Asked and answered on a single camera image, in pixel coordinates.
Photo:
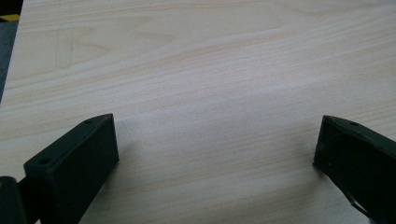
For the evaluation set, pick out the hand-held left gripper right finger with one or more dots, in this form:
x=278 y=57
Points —
x=364 y=165

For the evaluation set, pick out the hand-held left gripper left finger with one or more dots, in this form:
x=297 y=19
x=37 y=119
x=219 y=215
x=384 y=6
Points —
x=74 y=168

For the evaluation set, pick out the black yellow striped stand base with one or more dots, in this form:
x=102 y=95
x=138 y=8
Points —
x=9 y=11

